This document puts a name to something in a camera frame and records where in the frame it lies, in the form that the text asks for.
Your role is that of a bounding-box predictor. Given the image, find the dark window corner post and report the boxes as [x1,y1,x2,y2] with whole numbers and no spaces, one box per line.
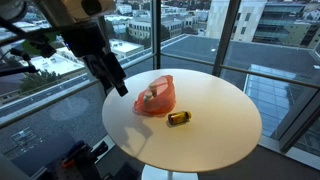
[150,0,163,71]

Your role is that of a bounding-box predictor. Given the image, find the amber bottle with yellow label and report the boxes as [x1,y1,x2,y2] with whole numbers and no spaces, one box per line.
[167,110,193,127]

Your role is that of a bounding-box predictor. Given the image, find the black cable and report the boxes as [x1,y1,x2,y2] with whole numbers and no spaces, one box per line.
[0,47,39,78]

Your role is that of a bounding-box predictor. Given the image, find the dark window mullion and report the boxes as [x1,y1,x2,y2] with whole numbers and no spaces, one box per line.
[211,0,242,78]

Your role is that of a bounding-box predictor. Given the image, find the white medicine bottle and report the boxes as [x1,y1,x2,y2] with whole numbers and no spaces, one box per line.
[148,83,159,98]
[143,91,154,104]

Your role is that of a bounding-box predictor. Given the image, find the metal window handrail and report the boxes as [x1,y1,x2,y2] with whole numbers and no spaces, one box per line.
[160,52,320,90]
[0,53,155,130]

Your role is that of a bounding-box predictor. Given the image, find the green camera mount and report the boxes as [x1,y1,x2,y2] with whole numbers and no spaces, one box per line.
[20,30,60,58]

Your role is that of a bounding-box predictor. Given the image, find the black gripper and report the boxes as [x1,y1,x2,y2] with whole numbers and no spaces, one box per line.
[61,20,130,98]

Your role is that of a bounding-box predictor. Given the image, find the orange plastic bag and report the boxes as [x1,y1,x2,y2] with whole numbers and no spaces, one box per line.
[133,74,177,118]

